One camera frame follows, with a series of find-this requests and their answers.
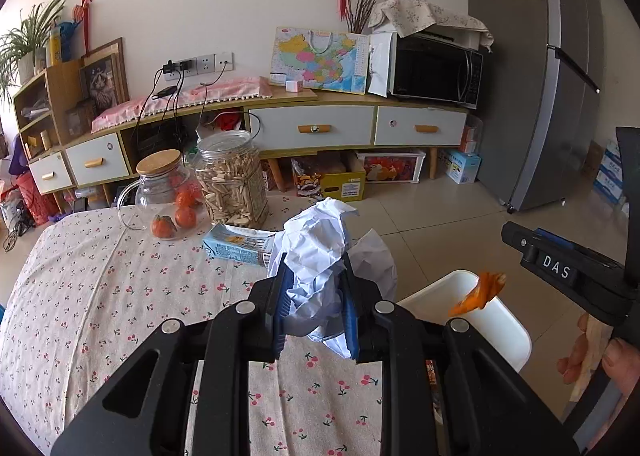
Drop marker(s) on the white storage box red picture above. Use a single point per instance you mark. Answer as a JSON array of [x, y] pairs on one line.
[[390, 168]]

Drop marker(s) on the wooden cabinet with white drawers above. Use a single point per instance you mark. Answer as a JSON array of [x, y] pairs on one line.
[[340, 98]]

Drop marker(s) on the white paper bag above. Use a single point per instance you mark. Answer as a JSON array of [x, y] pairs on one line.
[[380, 65]]

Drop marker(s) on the white plastic bin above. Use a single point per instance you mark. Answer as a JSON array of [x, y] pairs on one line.
[[500, 336]]

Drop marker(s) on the orange mandarin with stem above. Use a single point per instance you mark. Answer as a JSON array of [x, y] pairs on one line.
[[164, 227]]

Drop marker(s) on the yellow printed cardboard box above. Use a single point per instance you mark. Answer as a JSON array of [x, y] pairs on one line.
[[345, 183]]

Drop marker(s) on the grey refrigerator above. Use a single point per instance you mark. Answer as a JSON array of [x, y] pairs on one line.
[[525, 85]]

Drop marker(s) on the wide white cabinet drawer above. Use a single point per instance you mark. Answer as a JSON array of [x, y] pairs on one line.
[[280, 128]]

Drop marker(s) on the bundle of dry twigs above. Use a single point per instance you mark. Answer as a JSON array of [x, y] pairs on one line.
[[362, 10]]

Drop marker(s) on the white paper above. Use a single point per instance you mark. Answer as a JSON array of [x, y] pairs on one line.
[[320, 246]]

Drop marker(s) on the wooden open shelf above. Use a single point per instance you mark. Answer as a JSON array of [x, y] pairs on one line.
[[55, 80]]

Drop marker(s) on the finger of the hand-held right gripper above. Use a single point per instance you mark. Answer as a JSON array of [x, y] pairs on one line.
[[547, 261]]

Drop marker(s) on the red mesh basket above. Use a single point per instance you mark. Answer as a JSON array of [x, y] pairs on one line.
[[35, 201]]

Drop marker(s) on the glass pitcher with bamboo lid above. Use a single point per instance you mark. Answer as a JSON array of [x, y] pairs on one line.
[[157, 186]]

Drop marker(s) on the small white curved drawer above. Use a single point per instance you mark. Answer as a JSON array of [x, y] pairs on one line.
[[50, 165], [95, 150]]

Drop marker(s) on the orange white boxes stack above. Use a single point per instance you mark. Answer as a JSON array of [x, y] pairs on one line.
[[470, 135]]

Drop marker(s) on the red cloth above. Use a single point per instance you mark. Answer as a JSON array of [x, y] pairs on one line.
[[230, 121]]

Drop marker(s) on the white drawer with sticker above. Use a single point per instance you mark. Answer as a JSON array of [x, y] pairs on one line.
[[450, 128]]

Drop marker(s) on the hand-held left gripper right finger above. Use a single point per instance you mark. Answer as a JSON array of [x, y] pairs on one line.
[[350, 316]]

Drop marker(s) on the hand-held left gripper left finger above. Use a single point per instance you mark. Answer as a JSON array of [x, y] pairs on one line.
[[282, 306]]

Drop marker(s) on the colourful map bag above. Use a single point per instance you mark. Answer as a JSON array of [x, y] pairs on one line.
[[310, 60]]

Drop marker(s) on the brown patterned box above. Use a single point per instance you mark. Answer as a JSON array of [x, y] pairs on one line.
[[80, 118]]

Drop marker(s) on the white wall socket row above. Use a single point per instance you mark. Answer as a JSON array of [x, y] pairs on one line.
[[205, 63]]

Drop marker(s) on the floral dust cloth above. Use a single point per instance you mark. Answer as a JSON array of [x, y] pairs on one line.
[[415, 13]]

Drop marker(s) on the purple cloth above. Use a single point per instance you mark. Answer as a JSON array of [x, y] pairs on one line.
[[17, 155]]

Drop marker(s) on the pink lace trimmed cloth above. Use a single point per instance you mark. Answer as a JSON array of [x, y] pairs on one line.
[[225, 88]]

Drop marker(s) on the black microwave oven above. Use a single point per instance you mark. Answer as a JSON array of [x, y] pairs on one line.
[[430, 68]]

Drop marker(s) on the person's right hand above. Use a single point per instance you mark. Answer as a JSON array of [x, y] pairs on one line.
[[625, 366]]

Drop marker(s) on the framed cat picture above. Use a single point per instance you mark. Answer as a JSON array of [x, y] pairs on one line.
[[102, 80]]

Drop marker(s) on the green potted plant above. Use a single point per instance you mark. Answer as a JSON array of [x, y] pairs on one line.
[[30, 30]]

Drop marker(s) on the orange scrap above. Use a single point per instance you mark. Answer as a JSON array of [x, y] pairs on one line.
[[475, 296]]

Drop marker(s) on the blue white tissue carton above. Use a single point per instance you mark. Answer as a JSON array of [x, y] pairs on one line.
[[462, 166]]

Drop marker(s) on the brown cardboard box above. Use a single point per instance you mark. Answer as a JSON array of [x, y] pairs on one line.
[[594, 155]]

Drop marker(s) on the small white pink box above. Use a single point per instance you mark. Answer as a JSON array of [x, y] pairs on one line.
[[294, 87]]

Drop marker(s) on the clear plastic seed jar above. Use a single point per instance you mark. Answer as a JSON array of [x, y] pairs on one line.
[[230, 186]]

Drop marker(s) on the light blue milk carton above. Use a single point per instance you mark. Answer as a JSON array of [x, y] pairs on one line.
[[230, 246]]

